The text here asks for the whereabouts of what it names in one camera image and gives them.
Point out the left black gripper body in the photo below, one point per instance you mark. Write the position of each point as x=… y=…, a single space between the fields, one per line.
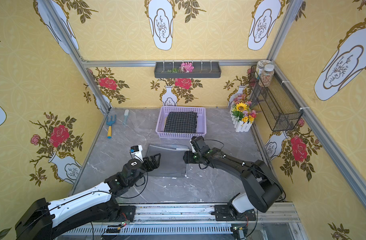
x=147 y=163

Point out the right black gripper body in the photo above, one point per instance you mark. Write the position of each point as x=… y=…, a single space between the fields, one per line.
x=193 y=153

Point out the plain grey pillowcase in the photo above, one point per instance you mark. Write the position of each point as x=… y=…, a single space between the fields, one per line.
x=171 y=162

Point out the purple plastic basket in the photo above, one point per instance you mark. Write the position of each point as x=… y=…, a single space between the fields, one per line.
x=201 y=120

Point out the black grid pillowcase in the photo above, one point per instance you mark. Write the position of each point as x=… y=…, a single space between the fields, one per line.
x=181 y=122

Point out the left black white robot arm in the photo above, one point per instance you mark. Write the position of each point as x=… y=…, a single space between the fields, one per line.
x=45 y=220

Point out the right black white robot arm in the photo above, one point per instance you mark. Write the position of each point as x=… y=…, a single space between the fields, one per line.
x=261 y=186

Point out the blue yellow garden fork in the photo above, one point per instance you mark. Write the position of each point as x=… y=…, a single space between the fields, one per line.
x=110 y=120

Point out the sunflower bouquet white fence pot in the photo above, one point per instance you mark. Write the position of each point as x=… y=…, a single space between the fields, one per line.
x=242 y=114

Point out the light blue small brush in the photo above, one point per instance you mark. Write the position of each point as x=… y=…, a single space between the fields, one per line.
x=126 y=115

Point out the pink artificial flower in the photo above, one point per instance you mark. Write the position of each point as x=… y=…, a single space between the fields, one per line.
x=187 y=67

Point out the glass jar white lid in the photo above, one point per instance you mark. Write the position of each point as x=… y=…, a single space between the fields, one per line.
x=267 y=75

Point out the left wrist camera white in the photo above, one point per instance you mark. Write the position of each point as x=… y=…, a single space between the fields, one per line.
x=136 y=152

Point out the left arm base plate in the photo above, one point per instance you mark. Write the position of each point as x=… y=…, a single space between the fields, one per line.
x=123 y=213

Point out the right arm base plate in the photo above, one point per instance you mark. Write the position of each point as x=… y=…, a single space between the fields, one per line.
x=228 y=213

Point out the aluminium mounting rail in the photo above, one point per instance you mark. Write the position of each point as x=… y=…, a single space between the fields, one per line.
x=280 y=222

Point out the black wire mesh wall basket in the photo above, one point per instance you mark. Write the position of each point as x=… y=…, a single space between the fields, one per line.
x=278 y=105

